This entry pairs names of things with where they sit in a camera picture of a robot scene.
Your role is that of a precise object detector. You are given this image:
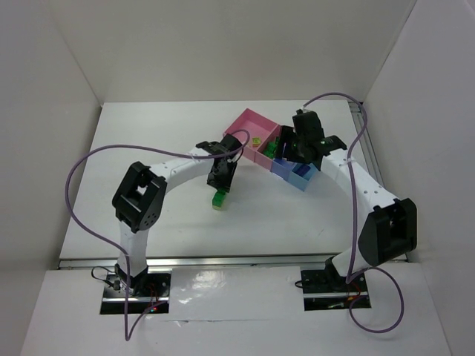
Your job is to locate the green and yellow lego stack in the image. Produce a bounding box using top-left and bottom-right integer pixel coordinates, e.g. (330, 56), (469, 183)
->
(212, 190), (227, 211)

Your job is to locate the yellow-green sloped lego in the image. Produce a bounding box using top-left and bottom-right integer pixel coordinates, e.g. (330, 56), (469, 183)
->
(252, 137), (261, 148)

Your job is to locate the green stepped lego brick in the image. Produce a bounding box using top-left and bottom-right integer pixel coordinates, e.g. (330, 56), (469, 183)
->
(263, 136), (279, 159)

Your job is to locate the dark purple lego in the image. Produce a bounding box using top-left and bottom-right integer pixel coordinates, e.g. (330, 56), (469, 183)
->
(292, 164), (311, 177)

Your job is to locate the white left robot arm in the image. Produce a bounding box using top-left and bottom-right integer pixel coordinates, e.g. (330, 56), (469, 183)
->
(112, 133), (242, 289)

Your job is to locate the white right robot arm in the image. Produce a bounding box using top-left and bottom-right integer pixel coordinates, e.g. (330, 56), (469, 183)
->
(276, 109), (417, 291)

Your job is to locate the purple-blue container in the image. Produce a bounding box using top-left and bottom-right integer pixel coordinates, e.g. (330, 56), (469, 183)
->
(271, 159), (296, 181)

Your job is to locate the light blue container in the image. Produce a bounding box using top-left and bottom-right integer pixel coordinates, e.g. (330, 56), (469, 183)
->
(287, 163), (317, 191)

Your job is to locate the large pink container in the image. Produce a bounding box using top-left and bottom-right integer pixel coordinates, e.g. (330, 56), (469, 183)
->
(223, 108), (279, 162)

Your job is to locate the aluminium side rail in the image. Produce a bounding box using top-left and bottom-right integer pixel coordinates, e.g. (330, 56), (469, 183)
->
(348, 102), (384, 186)

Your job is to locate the aluminium front rail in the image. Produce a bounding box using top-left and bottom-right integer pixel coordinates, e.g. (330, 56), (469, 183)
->
(58, 254), (333, 270)

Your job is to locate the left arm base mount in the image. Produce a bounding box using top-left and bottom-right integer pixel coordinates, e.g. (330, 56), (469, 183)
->
(91, 266), (171, 315)

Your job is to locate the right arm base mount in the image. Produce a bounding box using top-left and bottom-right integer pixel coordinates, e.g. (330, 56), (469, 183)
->
(294, 270), (371, 312)

